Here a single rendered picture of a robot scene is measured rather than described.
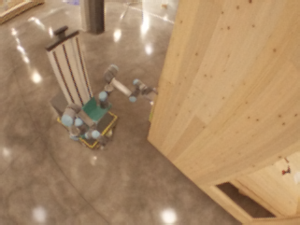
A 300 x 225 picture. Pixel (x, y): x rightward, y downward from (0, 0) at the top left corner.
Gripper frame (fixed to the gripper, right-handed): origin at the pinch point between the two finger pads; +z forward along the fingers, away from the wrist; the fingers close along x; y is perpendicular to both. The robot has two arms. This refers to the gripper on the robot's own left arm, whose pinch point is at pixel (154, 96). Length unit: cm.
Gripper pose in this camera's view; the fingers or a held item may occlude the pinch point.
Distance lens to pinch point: 153.0
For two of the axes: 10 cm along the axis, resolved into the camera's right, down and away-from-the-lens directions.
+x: 7.0, -5.3, 4.7
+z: 7.0, 6.3, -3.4
